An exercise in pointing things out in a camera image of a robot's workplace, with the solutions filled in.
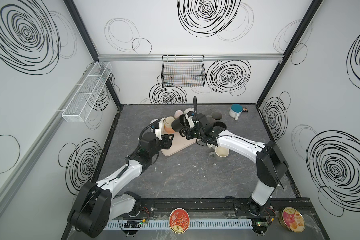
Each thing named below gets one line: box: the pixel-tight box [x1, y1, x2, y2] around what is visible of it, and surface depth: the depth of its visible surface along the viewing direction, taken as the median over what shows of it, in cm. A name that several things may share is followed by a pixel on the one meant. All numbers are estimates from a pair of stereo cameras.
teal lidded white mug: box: [229, 103, 243, 121], surface depth 111 cm
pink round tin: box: [278, 207, 306, 233], surface depth 69 cm
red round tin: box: [169, 207, 190, 234], surface depth 69 cm
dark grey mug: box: [211, 111, 223, 121], surface depth 101 cm
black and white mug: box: [213, 121, 227, 130], surface depth 98 cm
